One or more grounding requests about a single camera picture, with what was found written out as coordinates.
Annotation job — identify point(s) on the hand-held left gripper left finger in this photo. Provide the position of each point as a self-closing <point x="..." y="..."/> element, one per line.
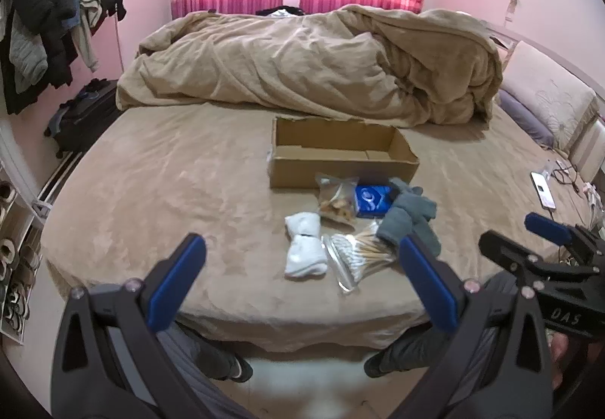
<point x="177" y="277"/>

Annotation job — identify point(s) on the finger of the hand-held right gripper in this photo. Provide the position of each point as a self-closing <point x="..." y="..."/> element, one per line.
<point x="547" y="227"/>
<point x="503" y="249"/>

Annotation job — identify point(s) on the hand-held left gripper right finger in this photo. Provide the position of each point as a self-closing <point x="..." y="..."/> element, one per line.
<point x="431" y="283"/>

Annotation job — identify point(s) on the grey fuzzy gloves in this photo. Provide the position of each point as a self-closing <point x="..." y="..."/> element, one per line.
<point x="410" y="220"/>

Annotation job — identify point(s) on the bag of cotton swabs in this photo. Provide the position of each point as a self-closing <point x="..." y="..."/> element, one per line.
<point x="359" y="253"/>

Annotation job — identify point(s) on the blue and white packet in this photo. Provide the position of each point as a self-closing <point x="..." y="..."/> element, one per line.
<point x="373" y="201"/>

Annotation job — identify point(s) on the clear zip bag of snacks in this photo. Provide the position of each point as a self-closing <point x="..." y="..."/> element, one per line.
<point x="336" y="201"/>

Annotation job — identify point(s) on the white socks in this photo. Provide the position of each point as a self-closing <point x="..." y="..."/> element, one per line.
<point x="305" y="251"/>

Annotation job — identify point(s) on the cardboard box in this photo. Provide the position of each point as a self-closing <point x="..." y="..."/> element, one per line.
<point x="340" y="154"/>

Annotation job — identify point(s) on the person's right hand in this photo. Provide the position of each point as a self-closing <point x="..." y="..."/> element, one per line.
<point x="560" y="355"/>

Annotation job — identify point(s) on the smartphone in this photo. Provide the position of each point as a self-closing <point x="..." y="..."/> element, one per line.
<point x="542" y="191"/>

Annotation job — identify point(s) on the person's right leg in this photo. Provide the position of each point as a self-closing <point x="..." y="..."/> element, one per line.
<point x="416" y="348"/>

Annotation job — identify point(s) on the person's leg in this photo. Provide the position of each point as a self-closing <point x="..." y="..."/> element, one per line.
<point x="198" y="353"/>
<point x="416" y="348"/>

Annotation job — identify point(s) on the person's left leg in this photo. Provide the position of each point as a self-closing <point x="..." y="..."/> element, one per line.
<point x="198" y="353"/>

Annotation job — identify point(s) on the bed with beige sheet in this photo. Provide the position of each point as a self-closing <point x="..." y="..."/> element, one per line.
<point x="189" y="192"/>

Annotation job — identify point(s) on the white headboard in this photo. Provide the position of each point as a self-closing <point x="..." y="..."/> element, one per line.
<point x="588" y="140"/>

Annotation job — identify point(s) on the lavender pillow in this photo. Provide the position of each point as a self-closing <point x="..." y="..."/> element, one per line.
<point x="524" y="116"/>

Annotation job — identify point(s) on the white embroidered pillow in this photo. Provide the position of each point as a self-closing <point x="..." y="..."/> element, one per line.
<point x="550" y="88"/>

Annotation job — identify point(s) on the white shoe rack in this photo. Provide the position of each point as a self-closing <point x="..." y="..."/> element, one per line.
<point x="28" y="215"/>

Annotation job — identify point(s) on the black suitcase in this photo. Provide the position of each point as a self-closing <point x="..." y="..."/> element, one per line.
<point x="82" y="116"/>

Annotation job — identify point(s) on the beige duvet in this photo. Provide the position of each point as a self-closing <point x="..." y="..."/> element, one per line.
<point x="307" y="59"/>

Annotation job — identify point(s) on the grey knit sweater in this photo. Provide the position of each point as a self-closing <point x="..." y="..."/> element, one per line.
<point x="28" y="57"/>

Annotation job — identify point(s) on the beige hanging shirt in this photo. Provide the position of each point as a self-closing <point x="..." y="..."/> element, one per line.
<point x="87" y="22"/>

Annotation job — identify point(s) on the dark cloth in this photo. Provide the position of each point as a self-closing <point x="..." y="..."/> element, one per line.
<point x="282" y="11"/>

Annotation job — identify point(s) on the black fleece jacket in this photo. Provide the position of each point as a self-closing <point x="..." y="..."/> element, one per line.
<point x="45" y="7"/>

